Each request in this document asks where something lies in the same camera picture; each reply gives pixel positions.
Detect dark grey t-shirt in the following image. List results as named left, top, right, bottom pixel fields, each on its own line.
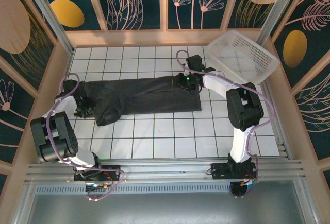
left=77, top=76, right=202, bottom=127

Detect aluminium corner post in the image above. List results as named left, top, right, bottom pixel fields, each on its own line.
left=254, top=0, right=302, bottom=51
left=20, top=0, right=75, bottom=55

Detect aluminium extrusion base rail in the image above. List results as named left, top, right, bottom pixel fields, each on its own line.
left=24, top=158, right=306, bottom=183

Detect white plastic laundry basket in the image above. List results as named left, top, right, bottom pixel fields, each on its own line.
left=206, top=29, right=281, bottom=83

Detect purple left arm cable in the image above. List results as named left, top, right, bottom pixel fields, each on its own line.
left=45, top=73, right=126, bottom=202

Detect small circuit board with wires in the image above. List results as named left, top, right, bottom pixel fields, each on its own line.
left=229, top=177, right=260, bottom=198
left=85, top=182, right=114, bottom=192

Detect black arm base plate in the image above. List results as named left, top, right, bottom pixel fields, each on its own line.
left=210, top=161, right=258, bottom=181
left=74, top=164, right=122, bottom=183

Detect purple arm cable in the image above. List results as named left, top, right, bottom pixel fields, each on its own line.
left=45, top=73, right=126, bottom=202
left=176, top=49, right=275, bottom=199

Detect wall panel orange circle leaves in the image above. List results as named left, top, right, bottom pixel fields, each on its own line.
left=92, top=0, right=162, bottom=30

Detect wall panel yellow oval feather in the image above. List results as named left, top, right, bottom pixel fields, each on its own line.
left=35, top=0, right=104, bottom=31

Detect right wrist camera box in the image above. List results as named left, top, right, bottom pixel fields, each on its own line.
left=185, top=55, right=207, bottom=73

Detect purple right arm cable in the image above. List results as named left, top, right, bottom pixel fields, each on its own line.
left=176, top=49, right=275, bottom=199

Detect perforated metal cable tray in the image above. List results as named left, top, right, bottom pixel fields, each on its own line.
left=35, top=184, right=300, bottom=195

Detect wall panel pink flowers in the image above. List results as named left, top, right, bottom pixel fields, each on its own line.
left=167, top=0, right=237, bottom=29

